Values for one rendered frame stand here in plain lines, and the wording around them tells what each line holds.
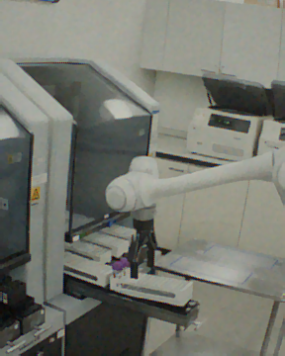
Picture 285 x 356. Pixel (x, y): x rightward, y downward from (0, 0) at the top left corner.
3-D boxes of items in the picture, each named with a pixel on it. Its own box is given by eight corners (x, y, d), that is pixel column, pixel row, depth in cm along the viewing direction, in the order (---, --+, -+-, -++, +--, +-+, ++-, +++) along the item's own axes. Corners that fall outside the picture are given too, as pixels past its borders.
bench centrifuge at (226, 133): (183, 152, 433) (192, 71, 419) (212, 143, 487) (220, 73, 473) (248, 166, 408) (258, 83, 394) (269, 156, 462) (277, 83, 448)
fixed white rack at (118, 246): (60, 241, 243) (60, 228, 242) (72, 236, 252) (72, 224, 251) (117, 260, 231) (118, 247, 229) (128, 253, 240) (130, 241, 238)
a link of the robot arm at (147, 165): (135, 197, 199) (120, 205, 186) (136, 153, 196) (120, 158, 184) (163, 200, 195) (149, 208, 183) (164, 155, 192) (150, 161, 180)
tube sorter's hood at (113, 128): (-24, 210, 221) (-16, 62, 208) (52, 186, 275) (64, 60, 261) (71, 244, 200) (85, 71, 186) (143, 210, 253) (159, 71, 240)
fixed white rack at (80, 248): (41, 249, 230) (42, 236, 228) (53, 244, 239) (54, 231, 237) (99, 270, 217) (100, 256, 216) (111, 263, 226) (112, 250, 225)
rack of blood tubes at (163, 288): (109, 291, 198) (109, 277, 197) (122, 283, 207) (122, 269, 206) (182, 306, 185) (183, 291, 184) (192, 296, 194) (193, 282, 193)
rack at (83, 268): (41, 267, 212) (41, 253, 210) (54, 260, 220) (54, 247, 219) (103, 290, 199) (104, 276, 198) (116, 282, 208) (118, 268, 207)
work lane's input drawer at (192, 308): (32, 280, 213) (32, 260, 211) (49, 271, 225) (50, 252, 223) (194, 335, 182) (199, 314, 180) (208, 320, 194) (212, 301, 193)
